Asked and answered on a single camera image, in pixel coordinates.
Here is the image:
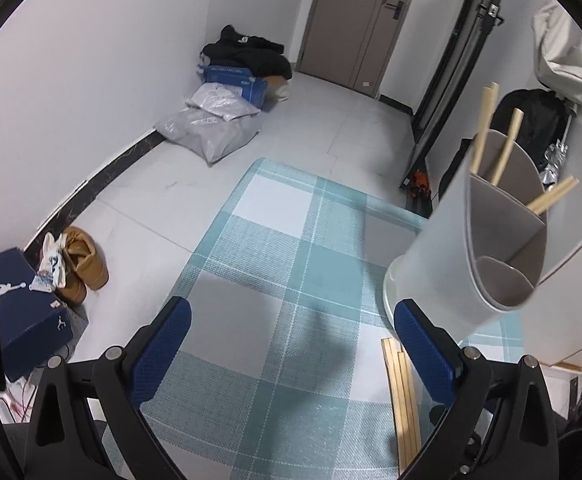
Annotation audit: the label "black metal frame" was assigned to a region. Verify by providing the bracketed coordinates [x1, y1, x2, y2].
[400, 0, 506, 211]

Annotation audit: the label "tan shoe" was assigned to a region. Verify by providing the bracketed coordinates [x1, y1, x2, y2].
[63, 226, 109, 291]
[53, 270, 89, 306]

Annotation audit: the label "silver foil bag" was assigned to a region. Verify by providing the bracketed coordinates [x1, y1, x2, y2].
[540, 141, 572, 192]

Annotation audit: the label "white grey utensil holder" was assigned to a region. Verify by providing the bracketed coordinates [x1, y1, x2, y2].
[383, 129, 549, 343]

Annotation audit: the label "tangled thin cables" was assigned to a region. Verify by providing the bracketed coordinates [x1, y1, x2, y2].
[1, 380, 46, 421]

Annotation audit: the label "orange tool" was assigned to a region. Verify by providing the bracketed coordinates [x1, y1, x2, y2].
[410, 170, 432, 196]

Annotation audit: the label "white hanging bag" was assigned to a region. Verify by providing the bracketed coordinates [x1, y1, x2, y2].
[531, 1, 582, 106]

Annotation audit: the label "white plastic bag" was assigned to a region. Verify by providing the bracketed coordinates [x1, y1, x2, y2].
[185, 82, 262, 122]

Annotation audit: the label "navy shoebox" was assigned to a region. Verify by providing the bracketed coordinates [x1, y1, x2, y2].
[0, 247, 89, 383]

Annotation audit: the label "black clothes pile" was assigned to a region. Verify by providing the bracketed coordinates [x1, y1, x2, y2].
[201, 24, 292, 81]

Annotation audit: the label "grey plastic bag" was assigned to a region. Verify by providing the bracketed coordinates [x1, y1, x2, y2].
[153, 107, 262, 166]

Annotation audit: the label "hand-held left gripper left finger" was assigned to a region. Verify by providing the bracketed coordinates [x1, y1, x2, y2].
[23, 296, 192, 480]

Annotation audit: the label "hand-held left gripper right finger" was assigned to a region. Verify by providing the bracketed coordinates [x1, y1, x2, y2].
[393, 299, 562, 480]

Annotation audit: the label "beige bag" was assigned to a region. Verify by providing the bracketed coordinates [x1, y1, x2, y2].
[263, 75, 292, 102]

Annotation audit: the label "black backpack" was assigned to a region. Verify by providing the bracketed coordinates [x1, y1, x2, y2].
[438, 87, 572, 201]

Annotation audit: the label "teal checked tablecloth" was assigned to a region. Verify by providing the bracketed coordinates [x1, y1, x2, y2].
[138, 157, 526, 480]

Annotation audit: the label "brown door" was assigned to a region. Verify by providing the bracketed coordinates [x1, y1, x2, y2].
[295, 0, 424, 98]

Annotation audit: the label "white printed wrapper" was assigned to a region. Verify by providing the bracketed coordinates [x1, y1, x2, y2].
[30, 232, 66, 293]

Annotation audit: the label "blue cardboard box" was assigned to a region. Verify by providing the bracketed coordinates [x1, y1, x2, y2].
[202, 64, 268, 110]

